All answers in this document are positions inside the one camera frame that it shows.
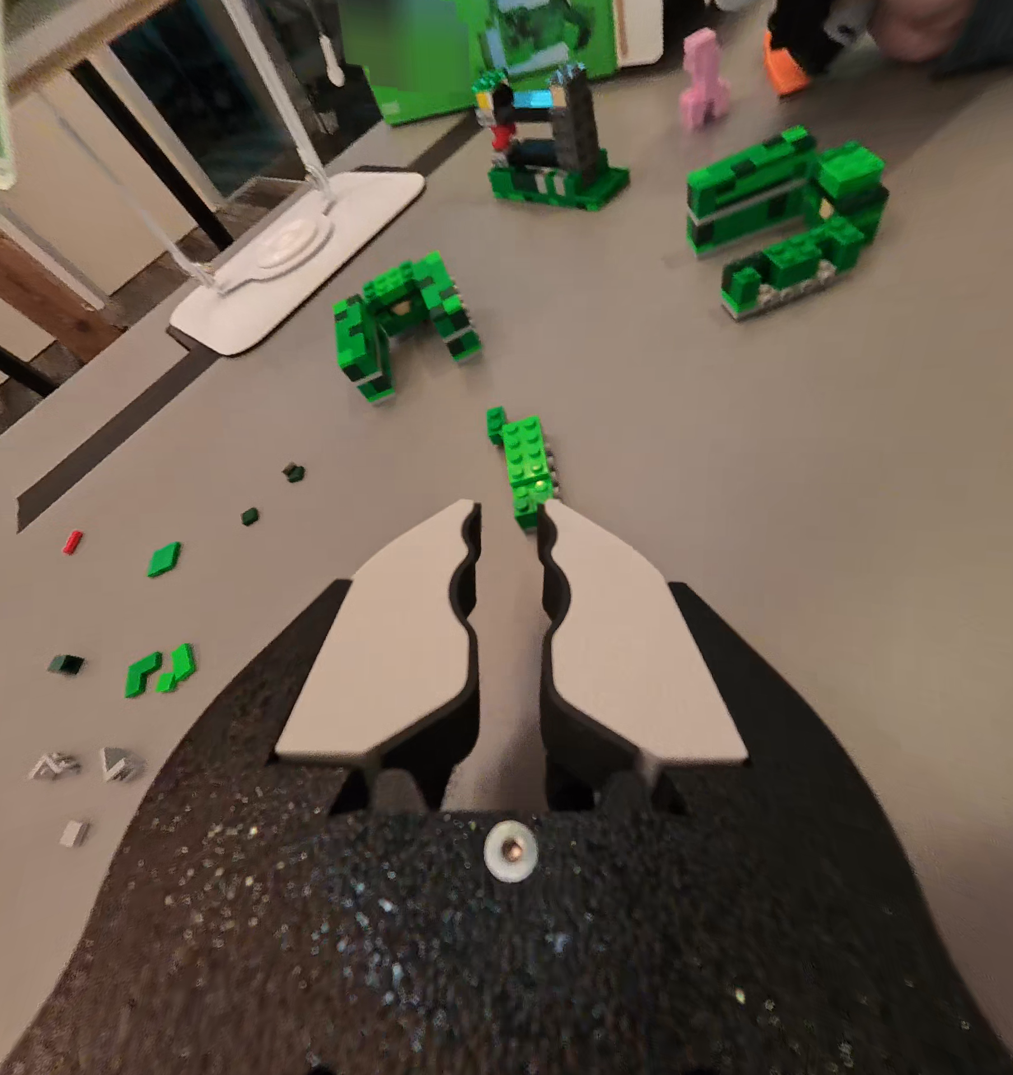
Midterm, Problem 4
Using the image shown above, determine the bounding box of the grey desk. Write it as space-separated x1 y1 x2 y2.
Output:
0 0 1013 1075

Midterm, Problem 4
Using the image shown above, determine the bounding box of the person's right hand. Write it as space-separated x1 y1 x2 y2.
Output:
874 0 978 64

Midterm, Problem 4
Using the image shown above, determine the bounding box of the small green brick assembly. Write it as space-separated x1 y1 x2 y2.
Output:
487 407 563 532

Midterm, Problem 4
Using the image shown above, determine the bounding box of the pink pig figure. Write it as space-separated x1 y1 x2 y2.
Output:
681 29 735 129

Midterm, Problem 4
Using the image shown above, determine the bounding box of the white booklet stand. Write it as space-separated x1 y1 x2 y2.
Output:
44 0 427 358

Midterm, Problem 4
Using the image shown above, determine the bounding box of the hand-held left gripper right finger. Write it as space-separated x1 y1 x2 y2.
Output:
538 499 749 809

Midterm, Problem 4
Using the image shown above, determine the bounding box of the wooden post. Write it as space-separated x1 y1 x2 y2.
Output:
0 210 126 364

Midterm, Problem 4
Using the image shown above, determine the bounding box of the black tape strip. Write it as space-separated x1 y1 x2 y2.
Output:
16 353 222 534

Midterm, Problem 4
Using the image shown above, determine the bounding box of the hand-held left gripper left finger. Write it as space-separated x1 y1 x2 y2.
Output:
275 499 482 809

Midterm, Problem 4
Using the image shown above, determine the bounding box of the green toy box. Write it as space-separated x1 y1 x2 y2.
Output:
372 0 620 127

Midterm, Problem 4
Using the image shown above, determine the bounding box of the bright green tile cluster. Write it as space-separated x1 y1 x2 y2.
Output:
154 642 197 695

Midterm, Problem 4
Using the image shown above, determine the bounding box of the green arch brick build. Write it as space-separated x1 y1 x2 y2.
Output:
334 252 482 406

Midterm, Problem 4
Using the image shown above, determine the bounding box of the grey and green tower build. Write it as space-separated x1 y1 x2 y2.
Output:
473 66 632 212

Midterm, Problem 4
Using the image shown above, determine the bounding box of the large green brick build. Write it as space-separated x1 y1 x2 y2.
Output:
687 126 890 323

